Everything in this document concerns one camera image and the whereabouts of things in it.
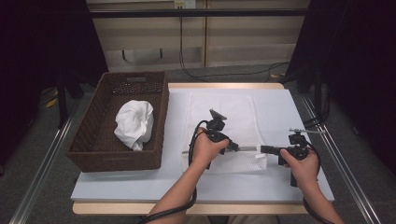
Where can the black metal stand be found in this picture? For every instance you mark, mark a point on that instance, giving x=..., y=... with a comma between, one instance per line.
x=317, y=93
x=62, y=105

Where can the dark curtain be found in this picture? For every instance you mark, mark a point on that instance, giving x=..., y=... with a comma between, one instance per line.
x=358, y=77
x=37, y=62

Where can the wooden table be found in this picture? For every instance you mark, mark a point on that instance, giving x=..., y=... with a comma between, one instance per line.
x=218, y=85

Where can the metal floor rail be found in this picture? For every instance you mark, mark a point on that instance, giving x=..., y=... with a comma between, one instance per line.
x=40, y=174
x=342, y=174

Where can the white mesh laundry bag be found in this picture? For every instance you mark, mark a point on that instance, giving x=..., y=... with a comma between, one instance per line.
x=239, y=109

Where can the black horizontal bar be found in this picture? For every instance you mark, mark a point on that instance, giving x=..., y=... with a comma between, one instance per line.
x=186, y=12

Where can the person's left hand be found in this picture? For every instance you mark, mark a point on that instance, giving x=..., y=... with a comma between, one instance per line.
x=204, y=151

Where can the person's right hand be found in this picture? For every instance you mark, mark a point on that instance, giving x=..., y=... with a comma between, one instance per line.
x=305, y=172

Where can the brown woven basket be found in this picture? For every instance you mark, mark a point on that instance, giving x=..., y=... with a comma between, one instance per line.
x=102, y=133

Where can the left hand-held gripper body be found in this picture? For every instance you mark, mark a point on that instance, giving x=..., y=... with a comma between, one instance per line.
x=216, y=126

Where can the light blue table mat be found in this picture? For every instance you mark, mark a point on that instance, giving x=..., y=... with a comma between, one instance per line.
x=280, y=105

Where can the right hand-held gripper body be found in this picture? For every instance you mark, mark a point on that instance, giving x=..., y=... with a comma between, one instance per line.
x=297, y=149

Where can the white garment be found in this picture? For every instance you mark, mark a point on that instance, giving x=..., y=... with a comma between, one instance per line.
x=134, y=123

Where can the white wall socket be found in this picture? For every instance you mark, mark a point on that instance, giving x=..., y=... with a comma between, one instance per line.
x=184, y=3

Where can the yellow floor tape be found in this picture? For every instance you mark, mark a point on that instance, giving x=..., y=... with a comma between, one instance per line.
x=51, y=102

